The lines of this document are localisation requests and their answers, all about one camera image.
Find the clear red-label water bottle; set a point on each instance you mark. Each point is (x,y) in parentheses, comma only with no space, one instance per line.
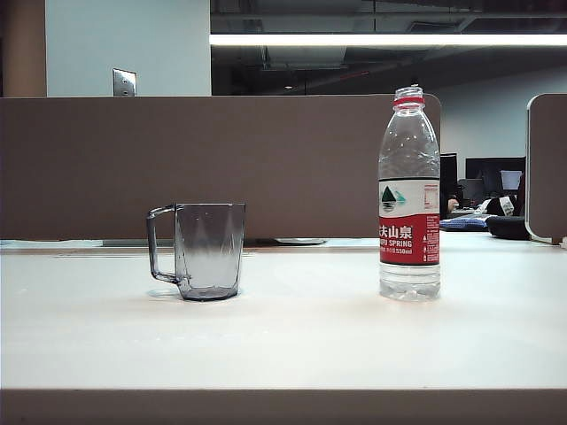
(409,248)

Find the clear grey octagonal plastic mug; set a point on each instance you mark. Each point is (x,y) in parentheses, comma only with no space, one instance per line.
(208,248)

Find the brown desk partition panel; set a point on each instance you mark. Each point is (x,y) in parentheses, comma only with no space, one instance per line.
(547,168)
(221,164)

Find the black computer monitor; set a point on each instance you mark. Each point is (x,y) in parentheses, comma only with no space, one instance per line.
(487,170)
(448,177)

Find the seated background person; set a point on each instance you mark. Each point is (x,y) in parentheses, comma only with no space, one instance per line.
(452,206)

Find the blue cloth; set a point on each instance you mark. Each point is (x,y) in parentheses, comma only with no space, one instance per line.
(463,223)

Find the long ceiling light strip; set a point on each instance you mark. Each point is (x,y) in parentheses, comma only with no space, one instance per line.
(354,40)

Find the brown front edge board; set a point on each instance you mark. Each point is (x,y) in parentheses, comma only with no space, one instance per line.
(283,407)

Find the black and white bag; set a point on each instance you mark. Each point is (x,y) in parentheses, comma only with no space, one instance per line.
(502,206)

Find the metal wall switch plate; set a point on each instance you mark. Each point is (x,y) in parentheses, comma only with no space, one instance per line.
(123,82)

